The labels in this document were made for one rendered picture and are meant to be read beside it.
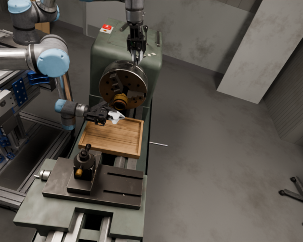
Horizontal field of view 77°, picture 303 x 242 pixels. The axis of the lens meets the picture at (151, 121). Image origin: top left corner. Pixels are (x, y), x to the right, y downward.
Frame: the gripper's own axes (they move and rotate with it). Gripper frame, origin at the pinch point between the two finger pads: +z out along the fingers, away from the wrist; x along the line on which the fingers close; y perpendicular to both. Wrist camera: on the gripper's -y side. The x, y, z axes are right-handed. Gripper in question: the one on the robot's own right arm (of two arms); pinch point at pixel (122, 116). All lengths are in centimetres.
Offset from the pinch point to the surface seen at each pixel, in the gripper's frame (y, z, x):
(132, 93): -19.4, 2.9, 2.4
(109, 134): -1.2, -6.0, -19.3
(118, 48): -44.4, -12.6, 17.4
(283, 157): -95, 242, -108
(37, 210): 50, -26, -15
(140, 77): -23.0, 5.3, 13.1
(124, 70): -22.8, -4.8, 15.1
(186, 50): -302, 95, -74
